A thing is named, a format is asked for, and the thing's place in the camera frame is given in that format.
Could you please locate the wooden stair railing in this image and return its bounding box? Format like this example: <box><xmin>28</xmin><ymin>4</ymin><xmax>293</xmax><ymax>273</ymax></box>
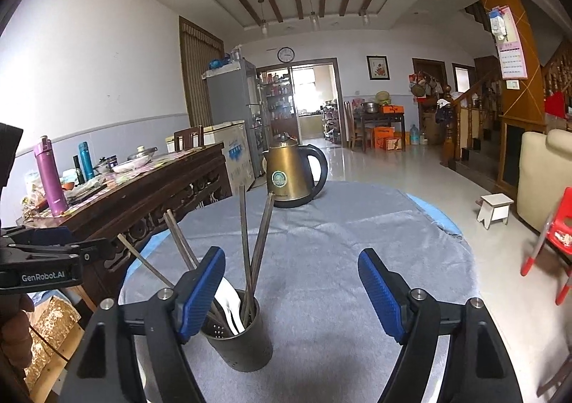
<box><xmin>440</xmin><ymin>70</ymin><xmax>502</xmax><ymax>169</ymax></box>

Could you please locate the grey tablecloth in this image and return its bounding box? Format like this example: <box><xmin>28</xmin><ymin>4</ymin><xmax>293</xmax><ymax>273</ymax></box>
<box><xmin>117</xmin><ymin>180</ymin><xmax>480</xmax><ymax>403</ymax></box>

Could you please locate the wall calendar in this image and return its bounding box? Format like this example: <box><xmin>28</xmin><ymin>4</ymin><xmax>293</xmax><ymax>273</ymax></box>
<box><xmin>488</xmin><ymin>6</ymin><xmax>527</xmax><ymax>80</ymax></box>

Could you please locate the purple thermos bottle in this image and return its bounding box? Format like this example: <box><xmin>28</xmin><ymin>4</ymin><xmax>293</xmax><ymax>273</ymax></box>
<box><xmin>33</xmin><ymin>136</ymin><xmax>68</xmax><ymax>217</ymax></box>

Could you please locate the cream sofa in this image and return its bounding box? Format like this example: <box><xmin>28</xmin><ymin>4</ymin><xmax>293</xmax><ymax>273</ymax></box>
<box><xmin>517</xmin><ymin>129</ymin><xmax>572</xmax><ymax>232</ymax></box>

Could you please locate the round wall clock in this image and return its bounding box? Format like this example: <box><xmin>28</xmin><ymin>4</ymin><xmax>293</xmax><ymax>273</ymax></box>
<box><xmin>276</xmin><ymin>46</ymin><xmax>296</xmax><ymax>64</ymax></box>

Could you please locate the teal thermos bottle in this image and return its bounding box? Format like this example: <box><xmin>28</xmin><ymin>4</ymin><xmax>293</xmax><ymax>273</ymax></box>
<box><xmin>79</xmin><ymin>142</ymin><xmax>95</xmax><ymax>180</ymax></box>

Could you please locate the dark wooden side table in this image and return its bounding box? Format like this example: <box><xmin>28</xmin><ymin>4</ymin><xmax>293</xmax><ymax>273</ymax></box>
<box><xmin>348</xmin><ymin>110</ymin><xmax>407</xmax><ymax>153</ymax></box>

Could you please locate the gold sequin bag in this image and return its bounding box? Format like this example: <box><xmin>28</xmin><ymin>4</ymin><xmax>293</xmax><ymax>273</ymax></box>
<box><xmin>25</xmin><ymin>295</ymin><xmax>83</xmax><ymax>392</ymax></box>

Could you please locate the small white stool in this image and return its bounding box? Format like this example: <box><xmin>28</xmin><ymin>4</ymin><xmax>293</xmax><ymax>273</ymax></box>
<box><xmin>477</xmin><ymin>193</ymin><xmax>514</xmax><ymax>230</ymax></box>

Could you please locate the red plastic chair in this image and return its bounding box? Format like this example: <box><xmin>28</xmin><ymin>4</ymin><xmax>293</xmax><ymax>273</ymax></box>
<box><xmin>519</xmin><ymin>186</ymin><xmax>572</xmax><ymax>307</ymax></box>

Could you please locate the framed flower picture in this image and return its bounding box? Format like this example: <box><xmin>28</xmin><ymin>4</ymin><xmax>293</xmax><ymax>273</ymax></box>
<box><xmin>366</xmin><ymin>55</ymin><xmax>390</xmax><ymax>80</ymax></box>

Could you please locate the gold electric kettle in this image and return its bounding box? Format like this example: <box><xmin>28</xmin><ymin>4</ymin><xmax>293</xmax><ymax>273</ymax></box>
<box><xmin>264</xmin><ymin>133</ymin><xmax>328</xmax><ymax>208</ymax></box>

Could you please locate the person's left hand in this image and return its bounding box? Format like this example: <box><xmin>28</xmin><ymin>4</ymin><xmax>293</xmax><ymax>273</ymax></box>
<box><xmin>1</xmin><ymin>294</ymin><xmax>35</xmax><ymax>370</ymax></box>

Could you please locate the white chest freezer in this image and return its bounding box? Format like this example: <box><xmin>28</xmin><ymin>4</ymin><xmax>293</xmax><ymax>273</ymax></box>
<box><xmin>166</xmin><ymin>121</ymin><xmax>255</xmax><ymax>200</ymax></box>

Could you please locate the dark metal utensil holder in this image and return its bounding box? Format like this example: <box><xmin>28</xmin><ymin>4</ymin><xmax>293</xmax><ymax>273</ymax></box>
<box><xmin>201</xmin><ymin>298</ymin><xmax>273</xmax><ymax>373</ymax></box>

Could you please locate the grey refrigerator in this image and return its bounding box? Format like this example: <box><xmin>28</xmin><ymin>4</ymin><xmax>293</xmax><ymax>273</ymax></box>
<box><xmin>202</xmin><ymin>58</ymin><xmax>268</xmax><ymax>178</ymax></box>

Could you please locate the carved dark wooden sideboard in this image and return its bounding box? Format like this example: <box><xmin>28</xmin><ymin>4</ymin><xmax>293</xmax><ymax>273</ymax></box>
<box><xmin>20</xmin><ymin>143</ymin><xmax>232</xmax><ymax>310</ymax></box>

